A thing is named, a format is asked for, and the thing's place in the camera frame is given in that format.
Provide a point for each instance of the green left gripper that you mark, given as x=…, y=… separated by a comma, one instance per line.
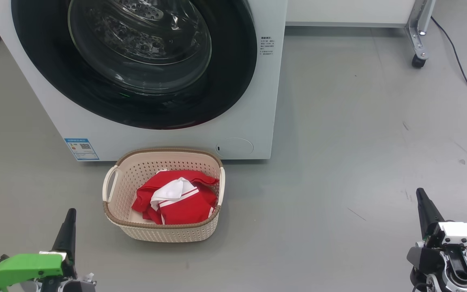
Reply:
x=22, y=265

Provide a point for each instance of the red garment with white trim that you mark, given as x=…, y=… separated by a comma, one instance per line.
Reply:
x=146, y=198

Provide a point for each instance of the red garment with white collar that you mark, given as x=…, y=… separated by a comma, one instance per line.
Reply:
x=189, y=211

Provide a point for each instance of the round glass washing machine door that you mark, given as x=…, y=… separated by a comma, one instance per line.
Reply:
x=233, y=81

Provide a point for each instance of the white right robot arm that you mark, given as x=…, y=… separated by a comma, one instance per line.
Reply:
x=460, y=278

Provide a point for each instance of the cream perforated laundry basket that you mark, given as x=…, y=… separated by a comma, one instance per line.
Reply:
x=168, y=235

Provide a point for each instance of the white front-load washing machine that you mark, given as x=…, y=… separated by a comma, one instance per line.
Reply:
x=266, y=101

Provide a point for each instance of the blue energy label sticker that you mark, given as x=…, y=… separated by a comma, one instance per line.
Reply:
x=81, y=149

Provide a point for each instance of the round white filter cover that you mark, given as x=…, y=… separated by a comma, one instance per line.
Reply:
x=237, y=147

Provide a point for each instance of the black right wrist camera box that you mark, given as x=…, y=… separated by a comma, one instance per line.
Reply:
x=424, y=259

